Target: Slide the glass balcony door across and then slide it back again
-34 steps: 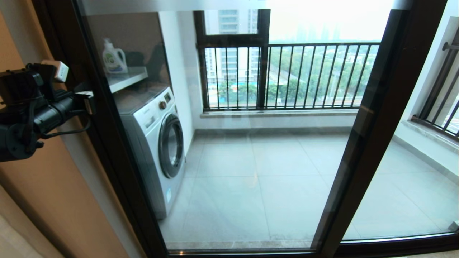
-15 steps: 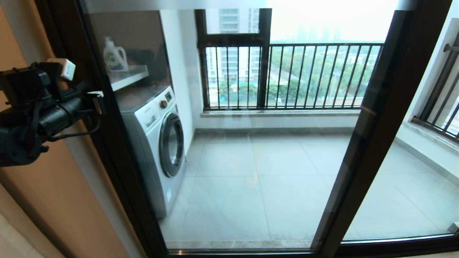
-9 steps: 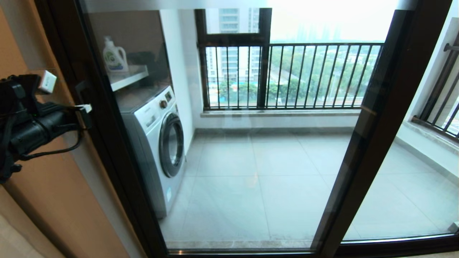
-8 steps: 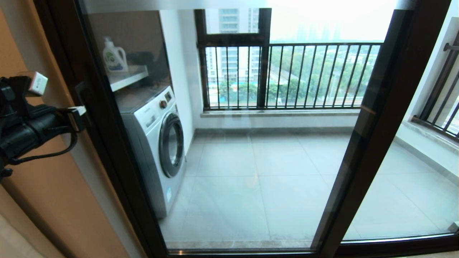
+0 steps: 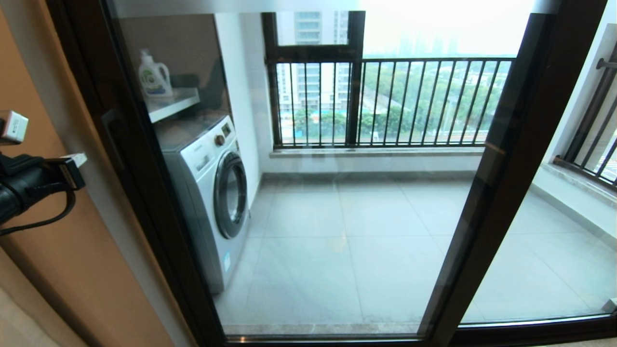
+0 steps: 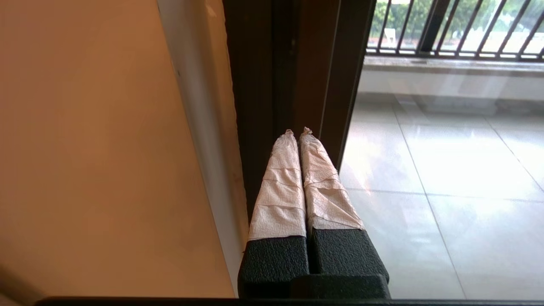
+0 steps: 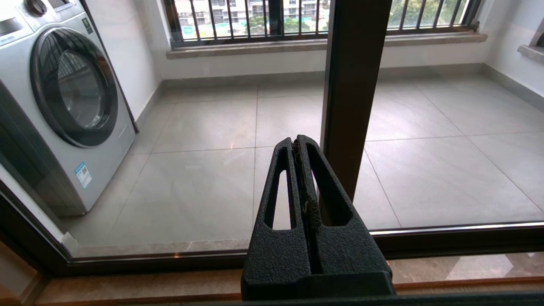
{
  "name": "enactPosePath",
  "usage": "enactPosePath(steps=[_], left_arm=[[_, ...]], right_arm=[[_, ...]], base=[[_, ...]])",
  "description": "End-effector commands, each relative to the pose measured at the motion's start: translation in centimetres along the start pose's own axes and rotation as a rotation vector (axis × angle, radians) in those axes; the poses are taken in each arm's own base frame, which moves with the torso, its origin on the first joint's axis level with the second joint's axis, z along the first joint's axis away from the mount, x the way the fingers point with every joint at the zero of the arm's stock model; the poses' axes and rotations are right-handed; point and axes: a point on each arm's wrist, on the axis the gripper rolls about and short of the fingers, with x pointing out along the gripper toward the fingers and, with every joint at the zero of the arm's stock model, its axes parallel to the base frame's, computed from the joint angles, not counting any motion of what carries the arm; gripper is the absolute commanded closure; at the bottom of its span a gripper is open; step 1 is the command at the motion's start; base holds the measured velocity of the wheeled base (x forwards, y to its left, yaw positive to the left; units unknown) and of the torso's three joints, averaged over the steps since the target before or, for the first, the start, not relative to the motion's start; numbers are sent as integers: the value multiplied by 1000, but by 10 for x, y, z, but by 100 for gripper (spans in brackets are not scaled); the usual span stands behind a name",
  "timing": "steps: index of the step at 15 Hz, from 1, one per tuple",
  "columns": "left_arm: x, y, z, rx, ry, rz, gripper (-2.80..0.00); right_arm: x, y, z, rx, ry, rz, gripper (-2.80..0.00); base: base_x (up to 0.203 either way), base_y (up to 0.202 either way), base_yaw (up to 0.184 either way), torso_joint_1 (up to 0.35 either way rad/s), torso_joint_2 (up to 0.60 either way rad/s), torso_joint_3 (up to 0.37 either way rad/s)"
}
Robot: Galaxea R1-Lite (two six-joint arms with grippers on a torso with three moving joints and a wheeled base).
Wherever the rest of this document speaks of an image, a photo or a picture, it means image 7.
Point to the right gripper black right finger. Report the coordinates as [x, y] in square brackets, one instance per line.
[344, 250]

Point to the dark brown fixed glass door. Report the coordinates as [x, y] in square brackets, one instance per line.
[467, 240]

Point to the long black balcony railing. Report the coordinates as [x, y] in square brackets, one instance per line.
[255, 39]

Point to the white front-load washing machine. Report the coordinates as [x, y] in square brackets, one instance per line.
[42, 148]

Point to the long stone window sill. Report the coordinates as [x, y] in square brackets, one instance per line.
[255, 49]

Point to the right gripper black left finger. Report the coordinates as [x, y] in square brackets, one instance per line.
[276, 255]

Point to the short stone window sill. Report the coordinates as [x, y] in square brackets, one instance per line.
[531, 53]

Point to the dark framed sliding glass door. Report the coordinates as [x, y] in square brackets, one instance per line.
[17, 238]

